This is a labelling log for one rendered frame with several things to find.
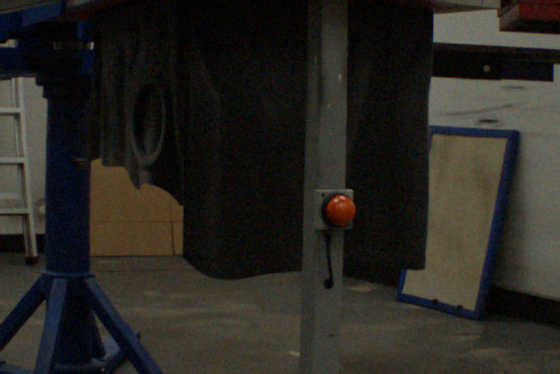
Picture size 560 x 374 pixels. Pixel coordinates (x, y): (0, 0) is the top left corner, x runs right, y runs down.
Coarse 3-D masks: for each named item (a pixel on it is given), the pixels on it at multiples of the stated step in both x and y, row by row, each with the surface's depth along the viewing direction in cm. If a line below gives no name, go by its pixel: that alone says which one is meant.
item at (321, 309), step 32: (320, 0) 154; (352, 0) 161; (320, 32) 154; (320, 64) 154; (320, 96) 154; (320, 128) 155; (320, 160) 155; (320, 192) 154; (352, 192) 156; (320, 224) 154; (320, 256) 156; (320, 288) 156; (320, 320) 156; (320, 352) 157
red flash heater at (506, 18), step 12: (516, 0) 277; (528, 0) 275; (540, 0) 275; (552, 0) 275; (504, 12) 304; (516, 12) 281; (528, 12) 276; (540, 12) 275; (552, 12) 275; (504, 24) 307; (516, 24) 293; (528, 24) 308; (540, 24) 305; (552, 24) 303
